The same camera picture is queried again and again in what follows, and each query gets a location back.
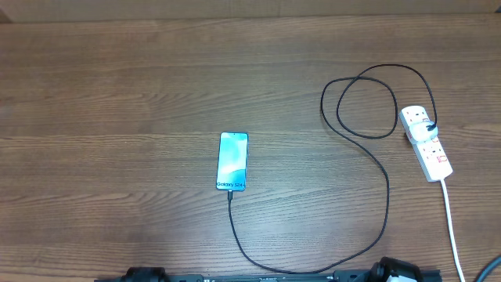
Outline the blue smartphone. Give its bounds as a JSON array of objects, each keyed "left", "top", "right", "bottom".
[{"left": 216, "top": 132, "right": 249, "bottom": 191}]

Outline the black charger cable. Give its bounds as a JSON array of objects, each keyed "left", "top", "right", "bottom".
[{"left": 226, "top": 63, "right": 439, "bottom": 275}]

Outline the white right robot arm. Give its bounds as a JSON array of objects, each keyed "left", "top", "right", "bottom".
[{"left": 366, "top": 257, "right": 424, "bottom": 282}]

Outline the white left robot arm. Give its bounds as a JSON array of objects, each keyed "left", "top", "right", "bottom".
[{"left": 119, "top": 267, "right": 170, "bottom": 282}]

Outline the white charger adapter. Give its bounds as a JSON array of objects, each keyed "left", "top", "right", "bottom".
[{"left": 406, "top": 120, "right": 438, "bottom": 144}]

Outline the white power strip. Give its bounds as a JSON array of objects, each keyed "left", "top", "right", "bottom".
[{"left": 399, "top": 106, "right": 453, "bottom": 182}]

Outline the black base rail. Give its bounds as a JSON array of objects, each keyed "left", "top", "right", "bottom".
[{"left": 93, "top": 266, "right": 443, "bottom": 282}]

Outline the white power strip cord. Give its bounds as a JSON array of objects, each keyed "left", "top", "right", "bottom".
[{"left": 440, "top": 179, "right": 467, "bottom": 282}]

